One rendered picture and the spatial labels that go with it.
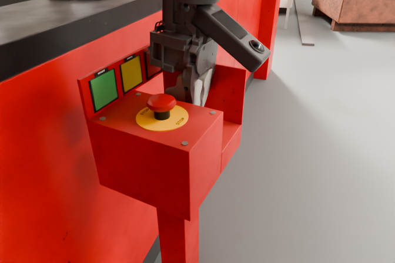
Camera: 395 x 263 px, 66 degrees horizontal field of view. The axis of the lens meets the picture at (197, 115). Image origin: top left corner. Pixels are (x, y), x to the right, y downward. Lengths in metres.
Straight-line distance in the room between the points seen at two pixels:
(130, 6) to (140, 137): 0.38
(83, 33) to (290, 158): 1.30
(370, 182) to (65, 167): 1.38
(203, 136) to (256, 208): 1.01
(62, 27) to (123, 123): 0.20
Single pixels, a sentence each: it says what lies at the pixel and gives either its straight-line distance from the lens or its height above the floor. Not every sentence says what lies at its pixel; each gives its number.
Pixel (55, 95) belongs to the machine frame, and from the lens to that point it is 0.55.
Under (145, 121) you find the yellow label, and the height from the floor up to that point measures 0.78.
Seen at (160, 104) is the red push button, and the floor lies 0.81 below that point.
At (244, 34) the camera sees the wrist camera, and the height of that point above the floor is 0.88.
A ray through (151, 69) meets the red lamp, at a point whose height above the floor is 0.80.
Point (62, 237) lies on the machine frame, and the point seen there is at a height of 0.50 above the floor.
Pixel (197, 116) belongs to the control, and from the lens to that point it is 0.42.
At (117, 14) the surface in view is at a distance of 0.66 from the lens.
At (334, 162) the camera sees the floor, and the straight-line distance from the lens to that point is 1.71.
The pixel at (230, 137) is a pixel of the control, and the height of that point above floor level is 0.71.
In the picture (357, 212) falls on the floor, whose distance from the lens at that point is 1.49.
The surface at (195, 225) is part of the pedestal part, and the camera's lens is 0.64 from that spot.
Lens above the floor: 1.00
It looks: 31 degrees down
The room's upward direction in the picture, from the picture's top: straight up
